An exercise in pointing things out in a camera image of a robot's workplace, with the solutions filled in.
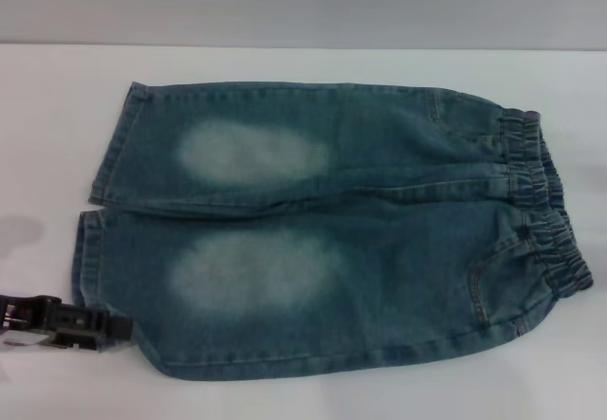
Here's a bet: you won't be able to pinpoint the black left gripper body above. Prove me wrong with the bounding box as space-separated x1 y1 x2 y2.
0 291 63 346

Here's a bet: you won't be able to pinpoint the blue denim shorts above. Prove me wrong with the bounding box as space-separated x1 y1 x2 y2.
70 80 597 377

